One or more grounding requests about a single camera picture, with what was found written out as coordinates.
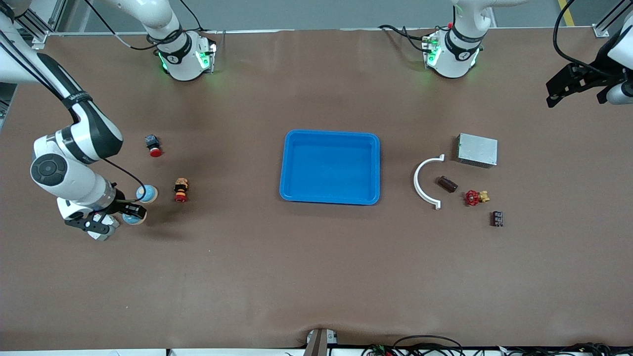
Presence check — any white circuit breaker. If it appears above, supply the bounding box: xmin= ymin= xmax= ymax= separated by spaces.
xmin=88 ymin=218 xmax=120 ymax=242

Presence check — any grey metal power supply box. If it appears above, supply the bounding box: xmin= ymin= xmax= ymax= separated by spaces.
xmin=456 ymin=133 xmax=498 ymax=169

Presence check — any brown table cover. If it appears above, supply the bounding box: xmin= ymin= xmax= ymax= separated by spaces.
xmin=0 ymin=27 xmax=633 ymax=351

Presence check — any blue plastic tray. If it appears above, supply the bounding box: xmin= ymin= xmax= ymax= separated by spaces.
xmin=279 ymin=130 xmax=381 ymax=206

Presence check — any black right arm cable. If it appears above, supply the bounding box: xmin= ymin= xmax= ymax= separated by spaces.
xmin=0 ymin=0 xmax=208 ymax=202

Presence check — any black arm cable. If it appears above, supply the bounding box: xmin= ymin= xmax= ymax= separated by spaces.
xmin=0 ymin=0 xmax=208 ymax=202
xmin=553 ymin=0 xmax=601 ymax=67

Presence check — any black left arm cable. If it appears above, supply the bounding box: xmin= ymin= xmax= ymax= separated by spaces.
xmin=553 ymin=0 xmax=601 ymax=67

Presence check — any red handle brass valve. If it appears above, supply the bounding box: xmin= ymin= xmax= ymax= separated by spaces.
xmin=464 ymin=190 xmax=491 ymax=207

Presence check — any black base power cable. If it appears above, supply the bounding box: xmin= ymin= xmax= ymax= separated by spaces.
xmin=378 ymin=24 xmax=431 ymax=52

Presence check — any white curved plastic bracket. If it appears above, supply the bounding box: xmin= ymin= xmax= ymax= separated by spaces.
xmin=413 ymin=154 xmax=445 ymax=210

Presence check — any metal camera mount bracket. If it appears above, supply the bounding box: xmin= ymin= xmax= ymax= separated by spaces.
xmin=303 ymin=328 xmax=338 ymax=356

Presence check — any black cable bundle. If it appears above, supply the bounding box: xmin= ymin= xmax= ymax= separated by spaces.
xmin=495 ymin=342 xmax=633 ymax=356

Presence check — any black looped cable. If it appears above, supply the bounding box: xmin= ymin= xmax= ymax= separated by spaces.
xmin=393 ymin=335 xmax=465 ymax=356

